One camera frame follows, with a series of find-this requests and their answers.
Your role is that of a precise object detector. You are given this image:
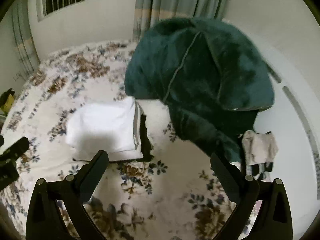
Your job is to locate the yellow box beside bed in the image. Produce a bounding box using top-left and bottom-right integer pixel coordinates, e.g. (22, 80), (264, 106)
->
(0, 88), (15, 115)

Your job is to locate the beige striped small garment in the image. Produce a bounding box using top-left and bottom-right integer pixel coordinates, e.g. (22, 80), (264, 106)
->
(241, 130), (278, 181)

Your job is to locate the floral bed blanket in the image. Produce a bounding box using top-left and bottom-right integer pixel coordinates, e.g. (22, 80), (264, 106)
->
(1, 41), (235, 239)

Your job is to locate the left side curtain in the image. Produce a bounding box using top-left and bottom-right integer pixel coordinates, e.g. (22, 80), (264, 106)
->
(11, 0), (40, 75)

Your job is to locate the black and white folded garment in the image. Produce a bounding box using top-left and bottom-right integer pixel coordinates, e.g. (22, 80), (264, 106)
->
(135, 103), (153, 162)

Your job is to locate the dark green velvet blanket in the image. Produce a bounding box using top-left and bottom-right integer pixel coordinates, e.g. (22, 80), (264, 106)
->
(124, 18), (274, 162)

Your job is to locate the grey-green curtain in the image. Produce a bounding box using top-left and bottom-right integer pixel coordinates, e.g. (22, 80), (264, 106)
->
(133, 0), (227, 40)

